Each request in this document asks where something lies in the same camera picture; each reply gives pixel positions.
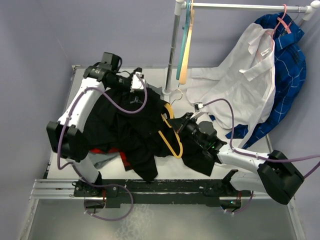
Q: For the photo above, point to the beige wooden hanger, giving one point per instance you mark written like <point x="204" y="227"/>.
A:
<point x="187" y="43"/>

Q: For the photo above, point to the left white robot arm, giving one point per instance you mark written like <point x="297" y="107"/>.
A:
<point x="66" y="135"/>

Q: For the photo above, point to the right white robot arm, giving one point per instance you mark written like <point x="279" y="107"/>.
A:
<point x="269" y="173"/>

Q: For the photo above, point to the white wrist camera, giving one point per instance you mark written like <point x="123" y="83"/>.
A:
<point x="137" y="80"/>
<point x="199" y="110"/>

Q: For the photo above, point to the metal clothes rack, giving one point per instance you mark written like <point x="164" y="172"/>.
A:
<point x="180" y="5"/>

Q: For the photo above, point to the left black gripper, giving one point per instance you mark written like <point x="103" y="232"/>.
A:
<point x="127" y="91"/>

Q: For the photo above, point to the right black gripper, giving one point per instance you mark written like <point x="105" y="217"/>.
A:
<point x="187" y="120"/>

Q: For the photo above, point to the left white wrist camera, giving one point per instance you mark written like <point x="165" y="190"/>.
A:
<point x="137" y="80"/>

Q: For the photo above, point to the teal plastic hanger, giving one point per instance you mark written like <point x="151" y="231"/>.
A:
<point x="182" y="45"/>

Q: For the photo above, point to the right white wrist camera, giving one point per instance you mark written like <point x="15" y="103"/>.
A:
<point x="199" y="110"/>

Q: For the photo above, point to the grey shirt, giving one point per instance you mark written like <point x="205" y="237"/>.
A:
<point x="102" y="160"/>

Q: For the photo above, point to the pink hanger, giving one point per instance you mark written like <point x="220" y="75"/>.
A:
<point x="283" y="29"/>

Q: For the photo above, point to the yellow plastic hanger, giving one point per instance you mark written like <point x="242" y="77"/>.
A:
<point x="168" y="107"/>

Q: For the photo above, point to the blue plaid shirt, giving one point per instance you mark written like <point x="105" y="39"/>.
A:
<point x="289" y="79"/>

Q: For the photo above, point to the white shirt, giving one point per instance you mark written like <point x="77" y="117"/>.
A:
<point x="246" y="78"/>

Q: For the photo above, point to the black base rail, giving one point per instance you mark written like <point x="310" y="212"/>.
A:
<point x="114" y="193"/>

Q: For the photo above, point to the red black plaid shirt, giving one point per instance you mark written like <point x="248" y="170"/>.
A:
<point x="125" y="160"/>

